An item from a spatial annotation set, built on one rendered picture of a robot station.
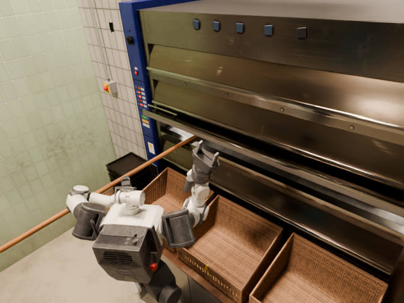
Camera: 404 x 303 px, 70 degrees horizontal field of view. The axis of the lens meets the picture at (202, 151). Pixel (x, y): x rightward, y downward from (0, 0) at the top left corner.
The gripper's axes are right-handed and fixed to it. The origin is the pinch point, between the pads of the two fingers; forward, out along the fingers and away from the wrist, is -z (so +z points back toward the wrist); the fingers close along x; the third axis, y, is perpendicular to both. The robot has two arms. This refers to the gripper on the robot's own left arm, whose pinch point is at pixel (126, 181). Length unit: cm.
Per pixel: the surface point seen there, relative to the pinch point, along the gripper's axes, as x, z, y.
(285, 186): 3, 32, 94
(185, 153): 14, -43, 45
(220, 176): 19, -10, 65
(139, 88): -34, -75, 18
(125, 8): -92, -75, 18
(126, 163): 29, -68, -5
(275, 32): -84, 19, 86
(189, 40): -75, -29, 53
